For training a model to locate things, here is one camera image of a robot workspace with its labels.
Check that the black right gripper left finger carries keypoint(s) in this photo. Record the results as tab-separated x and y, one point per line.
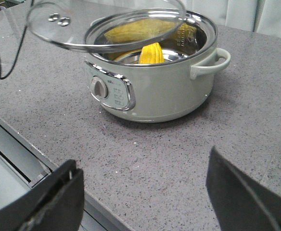
55	204

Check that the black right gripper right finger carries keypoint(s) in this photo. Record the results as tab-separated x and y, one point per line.
239	202

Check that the yellow corn cob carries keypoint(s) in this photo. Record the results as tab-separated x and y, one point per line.
152	54

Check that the glass pot lid steel rim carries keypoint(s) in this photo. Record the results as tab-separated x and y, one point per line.
104	26

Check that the pale green electric cooking pot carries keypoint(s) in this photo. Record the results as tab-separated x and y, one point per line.
152	93

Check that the grey cabinet drawer front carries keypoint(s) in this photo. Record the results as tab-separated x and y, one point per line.
22	168

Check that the white curtain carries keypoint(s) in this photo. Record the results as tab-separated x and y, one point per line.
261	16

